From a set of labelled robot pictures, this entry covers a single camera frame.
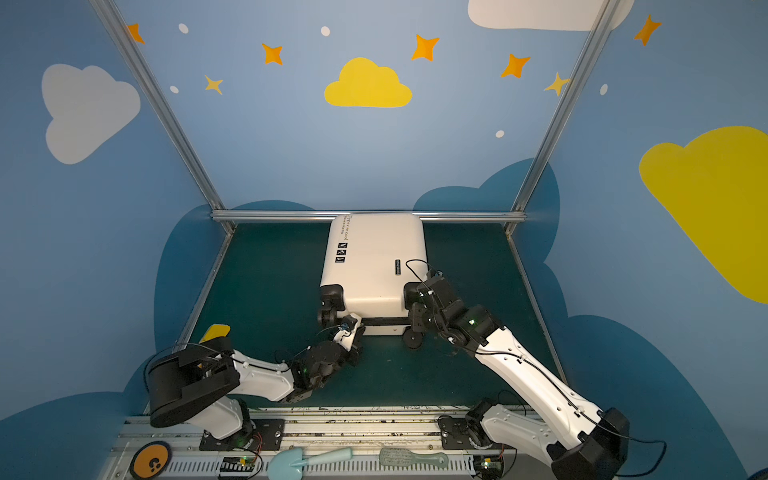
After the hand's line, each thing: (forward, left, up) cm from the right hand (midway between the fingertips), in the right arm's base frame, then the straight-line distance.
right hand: (417, 310), depth 77 cm
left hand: (-1, +15, -10) cm, 18 cm away
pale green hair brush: (-31, +4, -17) cm, 35 cm away
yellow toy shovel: (-1, +62, -18) cm, 65 cm away
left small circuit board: (-34, +43, -21) cm, 58 cm away
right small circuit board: (-31, -19, -22) cm, 43 cm away
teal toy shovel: (-33, +30, -17) cm, 48 cm away
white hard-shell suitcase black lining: (+12, +12, +3) cm, 17 cm away
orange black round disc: (-34, +63, -17) cm, 74 cm away
